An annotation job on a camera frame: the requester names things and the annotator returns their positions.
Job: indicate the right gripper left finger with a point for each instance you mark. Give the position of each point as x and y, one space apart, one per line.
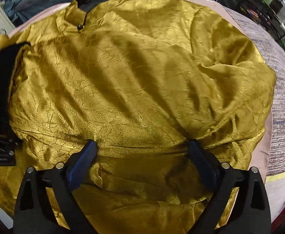
45 202

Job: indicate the gold satin padded jacket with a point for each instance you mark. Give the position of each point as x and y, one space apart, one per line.
137 102

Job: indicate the grey striped blanket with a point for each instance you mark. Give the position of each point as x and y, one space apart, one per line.
274 56

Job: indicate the black metal shelf cart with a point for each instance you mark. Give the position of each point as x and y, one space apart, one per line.
259 12

